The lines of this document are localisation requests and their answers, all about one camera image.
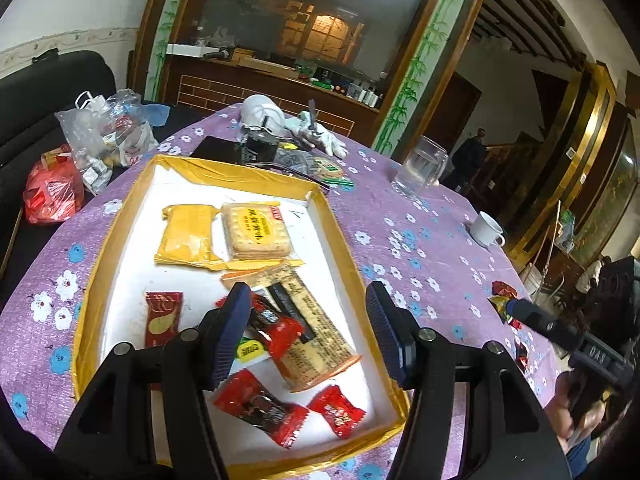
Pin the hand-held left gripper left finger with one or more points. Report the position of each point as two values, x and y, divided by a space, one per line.
227 345

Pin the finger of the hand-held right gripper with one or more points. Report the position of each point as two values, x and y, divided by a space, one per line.
542 321

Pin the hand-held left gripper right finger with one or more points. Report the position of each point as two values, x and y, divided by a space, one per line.
392 345

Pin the green snack packet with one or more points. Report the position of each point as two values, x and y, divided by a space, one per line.
250 352

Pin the yellow candy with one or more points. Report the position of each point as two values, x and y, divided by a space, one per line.
499 306

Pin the red black candy packet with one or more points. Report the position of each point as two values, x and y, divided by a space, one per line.
275 332
255 402

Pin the orange cracker packet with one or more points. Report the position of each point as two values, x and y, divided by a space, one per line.
310 330

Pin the yellow-edged white tray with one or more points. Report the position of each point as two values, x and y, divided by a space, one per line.
110 260

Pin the person's right hand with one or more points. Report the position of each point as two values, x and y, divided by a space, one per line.
560 420

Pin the red orange wrapped candy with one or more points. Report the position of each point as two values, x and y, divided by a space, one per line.
523 355

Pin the white bucket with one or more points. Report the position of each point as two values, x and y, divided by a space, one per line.
531 280

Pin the tall red snack packet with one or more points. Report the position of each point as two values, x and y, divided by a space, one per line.
162 317

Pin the small red candy packet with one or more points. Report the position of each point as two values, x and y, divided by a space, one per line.
335 410

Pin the green white plastic bag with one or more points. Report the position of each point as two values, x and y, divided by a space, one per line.
566 230

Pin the white ceramic cup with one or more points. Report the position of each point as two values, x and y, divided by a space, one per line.
485 227

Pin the clear biscuit packet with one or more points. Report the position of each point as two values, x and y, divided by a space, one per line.
255 232

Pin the yellow snack packet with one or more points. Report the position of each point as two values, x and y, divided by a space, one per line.
187 235

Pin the clear glass mug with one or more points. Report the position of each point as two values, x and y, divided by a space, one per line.
417 170

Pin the green flat packet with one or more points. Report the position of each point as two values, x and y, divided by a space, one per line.
330 167

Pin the black flat case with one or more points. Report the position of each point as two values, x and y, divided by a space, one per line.
215 147

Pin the grey mesh item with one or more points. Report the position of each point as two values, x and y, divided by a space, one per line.
295 157

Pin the black cylindrical device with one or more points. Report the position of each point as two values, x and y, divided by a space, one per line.
260 147

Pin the white work glove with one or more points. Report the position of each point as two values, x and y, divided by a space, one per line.
327 140

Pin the red plastic bag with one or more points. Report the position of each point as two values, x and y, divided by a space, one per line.
50 190

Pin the blue plastic bag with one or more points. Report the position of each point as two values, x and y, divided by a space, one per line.
155 115

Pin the black spatula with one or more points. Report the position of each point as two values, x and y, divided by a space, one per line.
312 115

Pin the clear plastic bag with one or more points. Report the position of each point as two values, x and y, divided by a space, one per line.
95 135

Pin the wooden display cabinet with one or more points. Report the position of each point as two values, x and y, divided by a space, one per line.
250 80

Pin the black microphone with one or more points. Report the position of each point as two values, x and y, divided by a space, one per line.
218 53

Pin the white flat box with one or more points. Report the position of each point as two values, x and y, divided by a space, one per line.
185 49

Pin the black sofa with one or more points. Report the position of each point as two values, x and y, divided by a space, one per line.
20 110

